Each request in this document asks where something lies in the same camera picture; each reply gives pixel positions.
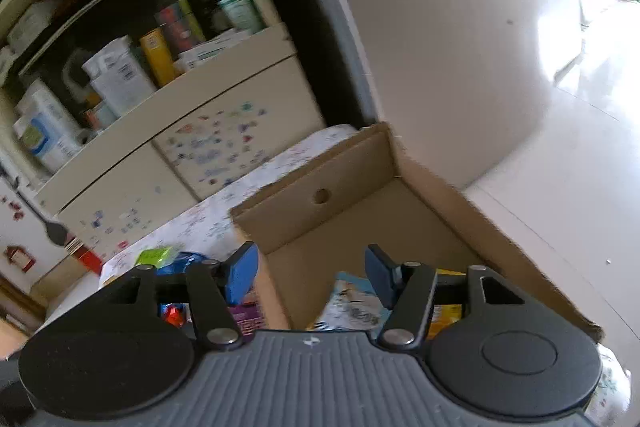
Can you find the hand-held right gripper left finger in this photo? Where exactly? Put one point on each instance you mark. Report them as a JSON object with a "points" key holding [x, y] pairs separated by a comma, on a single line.
{"points": [[241, 274]]}

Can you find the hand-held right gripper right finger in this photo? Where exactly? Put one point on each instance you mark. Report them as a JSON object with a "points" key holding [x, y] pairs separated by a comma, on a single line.
{"points": [[381, 279]]}

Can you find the blue foil snack packet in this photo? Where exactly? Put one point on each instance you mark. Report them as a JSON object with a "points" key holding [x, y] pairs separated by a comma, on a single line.
{"points": [[184, 261]]}

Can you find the brown cardboard box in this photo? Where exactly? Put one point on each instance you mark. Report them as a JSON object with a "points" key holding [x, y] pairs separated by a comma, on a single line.
{"points": [[375, 217]]}

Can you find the light blue snack packet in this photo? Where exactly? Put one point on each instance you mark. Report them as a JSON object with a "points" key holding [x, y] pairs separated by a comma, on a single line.
{"points": [[350, 302]]}

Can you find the purple snack packet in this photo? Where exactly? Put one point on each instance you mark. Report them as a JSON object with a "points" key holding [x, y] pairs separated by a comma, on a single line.
{"points": [[247, 314]]}

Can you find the orange yellow snack packet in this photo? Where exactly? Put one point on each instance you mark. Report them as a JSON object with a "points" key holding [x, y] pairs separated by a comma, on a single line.
{"points": [[445, 313]]}

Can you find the red snack packet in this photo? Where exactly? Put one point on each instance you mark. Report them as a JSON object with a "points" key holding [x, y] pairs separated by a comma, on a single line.
{"points": [[174, 314]]}

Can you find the green snack packet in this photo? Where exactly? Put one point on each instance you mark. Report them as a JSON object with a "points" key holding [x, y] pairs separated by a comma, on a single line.
{"points": [[155, 255]]}

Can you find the red box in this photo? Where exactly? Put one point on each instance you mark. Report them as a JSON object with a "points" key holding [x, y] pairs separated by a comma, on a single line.
{"points": [[87, 259]]}

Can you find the cream cabinet with stickers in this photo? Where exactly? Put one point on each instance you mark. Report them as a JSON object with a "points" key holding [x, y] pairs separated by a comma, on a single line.
{"points": [[225, 107]]}

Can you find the flat white box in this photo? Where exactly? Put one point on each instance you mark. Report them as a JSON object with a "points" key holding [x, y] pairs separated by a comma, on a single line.
{"points": [[210, 49]]}

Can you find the cream refrigerator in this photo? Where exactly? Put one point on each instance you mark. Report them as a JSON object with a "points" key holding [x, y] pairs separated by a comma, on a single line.
{"points": [[450, 57]]}

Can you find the white box with barcode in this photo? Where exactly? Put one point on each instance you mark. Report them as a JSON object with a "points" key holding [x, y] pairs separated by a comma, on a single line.
{"points": [[117, 77]]}

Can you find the yellow box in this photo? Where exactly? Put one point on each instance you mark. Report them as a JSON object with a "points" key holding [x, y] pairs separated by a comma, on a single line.
{"points": [[157, 57]]}

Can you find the white and blue carton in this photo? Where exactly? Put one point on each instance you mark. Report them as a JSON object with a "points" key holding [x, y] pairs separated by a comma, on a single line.
{"points": [[47, 132]]}

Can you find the colourful striped box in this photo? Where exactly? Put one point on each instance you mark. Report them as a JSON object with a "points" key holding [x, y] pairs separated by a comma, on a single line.
{"points": [[180, 27]]}

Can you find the clear plastic bag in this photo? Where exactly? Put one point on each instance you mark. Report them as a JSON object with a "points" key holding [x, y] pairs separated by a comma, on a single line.
{"points": [[75, 77]]}

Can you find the green and white canister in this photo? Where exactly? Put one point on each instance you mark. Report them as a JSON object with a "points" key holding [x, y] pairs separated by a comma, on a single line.
{"points": [[242, 12]]}

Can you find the small white box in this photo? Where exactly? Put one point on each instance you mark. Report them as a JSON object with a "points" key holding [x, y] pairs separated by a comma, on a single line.
{"points": [[32, 24]]}

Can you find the flower wall sticker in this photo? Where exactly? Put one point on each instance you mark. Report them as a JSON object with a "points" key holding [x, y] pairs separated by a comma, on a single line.
{"points": [[55, 232]]}

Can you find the red house wall sticker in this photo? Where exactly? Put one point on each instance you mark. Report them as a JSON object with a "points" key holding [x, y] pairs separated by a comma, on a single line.
{"points": [[20, 258]]}

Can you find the wooden door frame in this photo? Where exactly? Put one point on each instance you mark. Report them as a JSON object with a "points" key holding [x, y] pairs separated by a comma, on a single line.
{"points": [[20, 302]]}

